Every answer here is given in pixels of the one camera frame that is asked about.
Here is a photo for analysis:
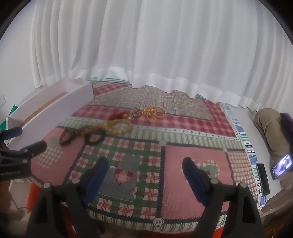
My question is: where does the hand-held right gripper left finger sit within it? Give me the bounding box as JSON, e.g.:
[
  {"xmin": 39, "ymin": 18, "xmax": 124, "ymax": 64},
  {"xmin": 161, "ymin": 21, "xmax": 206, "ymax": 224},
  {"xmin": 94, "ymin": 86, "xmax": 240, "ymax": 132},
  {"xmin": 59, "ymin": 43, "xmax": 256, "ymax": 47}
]
[{"xmin": 25, "ymin": 157, "xmax": 109, "ymax": 238}]

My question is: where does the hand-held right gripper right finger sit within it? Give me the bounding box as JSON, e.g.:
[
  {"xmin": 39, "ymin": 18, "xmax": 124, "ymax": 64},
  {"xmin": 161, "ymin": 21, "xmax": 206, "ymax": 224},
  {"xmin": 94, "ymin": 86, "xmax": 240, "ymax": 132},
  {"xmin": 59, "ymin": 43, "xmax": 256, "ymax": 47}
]
[{"xmin": 182, "ymin": 157, "xmax": 264, "ymax": 238}]

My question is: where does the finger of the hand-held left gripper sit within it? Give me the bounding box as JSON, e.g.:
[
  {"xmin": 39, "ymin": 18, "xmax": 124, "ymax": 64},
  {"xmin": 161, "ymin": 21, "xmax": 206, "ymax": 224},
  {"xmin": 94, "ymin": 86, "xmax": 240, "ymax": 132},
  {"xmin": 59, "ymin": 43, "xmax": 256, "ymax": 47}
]
[
  {"xmin": 0, "ymin": 140, "xmax": 47, "ymax": 164},
  {"xmin": 0, "ymin": 127, "xmax": 23, "ymax": 143}
]

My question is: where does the brown bracelet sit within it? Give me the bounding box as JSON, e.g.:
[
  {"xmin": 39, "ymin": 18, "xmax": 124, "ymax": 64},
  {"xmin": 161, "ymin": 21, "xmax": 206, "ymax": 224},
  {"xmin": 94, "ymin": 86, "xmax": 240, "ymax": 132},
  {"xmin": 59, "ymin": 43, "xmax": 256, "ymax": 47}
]
[{"xmin": 59, "ymin": 129, "xmax": 79, "ymax": 146}]

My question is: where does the black bracelet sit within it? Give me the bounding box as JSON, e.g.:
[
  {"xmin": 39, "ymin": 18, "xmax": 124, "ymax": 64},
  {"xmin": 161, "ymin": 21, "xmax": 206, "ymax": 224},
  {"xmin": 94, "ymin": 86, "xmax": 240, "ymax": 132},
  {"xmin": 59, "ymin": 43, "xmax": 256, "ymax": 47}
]
[{"xmin": 84, "ymin": 130, "xmax": 106, "ymax": 145}]

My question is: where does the beige wooden bead bracelet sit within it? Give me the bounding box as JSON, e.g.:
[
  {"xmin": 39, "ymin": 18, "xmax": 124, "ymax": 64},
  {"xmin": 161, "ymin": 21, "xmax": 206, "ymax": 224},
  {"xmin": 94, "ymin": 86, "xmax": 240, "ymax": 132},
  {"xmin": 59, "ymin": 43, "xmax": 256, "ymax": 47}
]
[{"xmin": 106, "ymin": 121, "xmax": 133, "ymax": 136}]

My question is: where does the red and amber bead bracelet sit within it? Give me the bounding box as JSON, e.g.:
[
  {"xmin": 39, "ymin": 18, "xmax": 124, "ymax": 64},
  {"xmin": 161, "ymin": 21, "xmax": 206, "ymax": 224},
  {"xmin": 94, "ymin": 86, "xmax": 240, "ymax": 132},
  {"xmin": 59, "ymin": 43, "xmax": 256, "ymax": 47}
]
[{"xmin": 109, "ymin": 112, "xmax": 130, "ymax": 122}]

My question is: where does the metal keyring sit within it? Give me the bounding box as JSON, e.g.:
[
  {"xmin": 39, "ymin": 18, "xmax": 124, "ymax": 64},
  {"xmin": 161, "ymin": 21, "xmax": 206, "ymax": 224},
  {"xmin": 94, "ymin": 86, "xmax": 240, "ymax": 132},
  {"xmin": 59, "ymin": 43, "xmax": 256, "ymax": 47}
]
[{"xmin": 129, "ymin": 109, "xmax": 143, "ymax": 120}]

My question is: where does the gold chain necklace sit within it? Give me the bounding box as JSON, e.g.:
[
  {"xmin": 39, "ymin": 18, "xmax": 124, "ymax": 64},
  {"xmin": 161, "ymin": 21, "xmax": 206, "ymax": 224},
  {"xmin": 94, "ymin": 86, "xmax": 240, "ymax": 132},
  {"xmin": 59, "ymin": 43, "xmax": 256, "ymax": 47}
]
[{"xmin": 141, "ymin": 106, "xmax": 166, "ymax": 122}]

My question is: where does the green cloth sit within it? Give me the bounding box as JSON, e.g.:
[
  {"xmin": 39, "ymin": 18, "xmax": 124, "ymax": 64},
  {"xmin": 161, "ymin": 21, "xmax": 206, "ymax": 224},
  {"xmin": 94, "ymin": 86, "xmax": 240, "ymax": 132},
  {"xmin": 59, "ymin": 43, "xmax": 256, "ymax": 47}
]
[{"xmin": 0, "ymin": 104, "xmax": 19, "ymax": 129}]

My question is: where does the orange stool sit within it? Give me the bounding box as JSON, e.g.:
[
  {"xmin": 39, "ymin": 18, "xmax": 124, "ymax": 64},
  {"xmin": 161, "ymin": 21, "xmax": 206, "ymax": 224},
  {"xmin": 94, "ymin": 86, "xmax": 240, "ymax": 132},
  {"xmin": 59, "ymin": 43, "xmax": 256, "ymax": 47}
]
[{"xmin": 27, "ymin": 181, "xmax": 76, "ymax": 238}]

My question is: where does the patchwork plaid blanket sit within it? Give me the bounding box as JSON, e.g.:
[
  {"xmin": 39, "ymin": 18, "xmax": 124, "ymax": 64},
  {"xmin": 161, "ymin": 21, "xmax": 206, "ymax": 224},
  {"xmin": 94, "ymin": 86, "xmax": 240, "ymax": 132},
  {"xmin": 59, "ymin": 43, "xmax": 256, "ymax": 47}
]
[{"xmin": 30, "ymin": 81, "xmax": 261, "ymax": 230}]

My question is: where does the blue striped cloth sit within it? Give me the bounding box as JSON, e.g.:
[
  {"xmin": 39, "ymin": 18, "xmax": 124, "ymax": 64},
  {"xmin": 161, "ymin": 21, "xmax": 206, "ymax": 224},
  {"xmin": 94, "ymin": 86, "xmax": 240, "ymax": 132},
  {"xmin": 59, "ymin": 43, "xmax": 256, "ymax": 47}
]
[{"xmin": 220, "ymin": 103, "xmax": 268, "ymax": 206}]

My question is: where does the black rectangular device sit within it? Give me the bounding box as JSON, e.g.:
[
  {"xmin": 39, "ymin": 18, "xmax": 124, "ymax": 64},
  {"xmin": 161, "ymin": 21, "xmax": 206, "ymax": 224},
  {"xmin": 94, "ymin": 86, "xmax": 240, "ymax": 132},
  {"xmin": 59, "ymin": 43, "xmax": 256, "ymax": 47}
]
[{"xmin": 257, "ymin": 163, "xmax": 270, "ymax": 196}]

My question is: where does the wooden board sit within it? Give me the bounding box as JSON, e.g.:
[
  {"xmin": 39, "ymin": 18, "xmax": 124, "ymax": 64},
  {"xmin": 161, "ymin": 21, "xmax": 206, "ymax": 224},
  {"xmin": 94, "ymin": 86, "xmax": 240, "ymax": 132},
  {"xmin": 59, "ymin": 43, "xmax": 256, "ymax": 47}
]
[{"xmin": 261, "ymin": 190, "xmax": 293, "ymax": 229}]

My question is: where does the smartphone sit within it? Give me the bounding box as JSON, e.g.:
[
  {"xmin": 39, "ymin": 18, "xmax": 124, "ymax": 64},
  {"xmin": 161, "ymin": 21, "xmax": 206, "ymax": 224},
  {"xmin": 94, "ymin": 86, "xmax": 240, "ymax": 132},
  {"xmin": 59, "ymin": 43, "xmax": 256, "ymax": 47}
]
[{"xmin": 270, "ymin": 154, "xmax": 293, "ymax": 180}]

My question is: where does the purple cloth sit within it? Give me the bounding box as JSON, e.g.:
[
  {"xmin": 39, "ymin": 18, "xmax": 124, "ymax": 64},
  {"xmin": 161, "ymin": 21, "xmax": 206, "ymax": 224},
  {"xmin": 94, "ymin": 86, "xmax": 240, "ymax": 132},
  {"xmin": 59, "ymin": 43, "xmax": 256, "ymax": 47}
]
[{"xmin": 280, "ymin": 112, "xmax": 293, "ymax": 147}]

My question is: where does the white curtain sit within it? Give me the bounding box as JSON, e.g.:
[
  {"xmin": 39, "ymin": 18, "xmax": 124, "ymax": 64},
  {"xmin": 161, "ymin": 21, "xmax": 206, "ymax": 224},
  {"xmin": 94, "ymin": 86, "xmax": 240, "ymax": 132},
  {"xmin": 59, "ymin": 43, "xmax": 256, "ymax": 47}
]
[{"xmin": 31, "ymin": 0, "xmax": 293, "ymax": 112}]

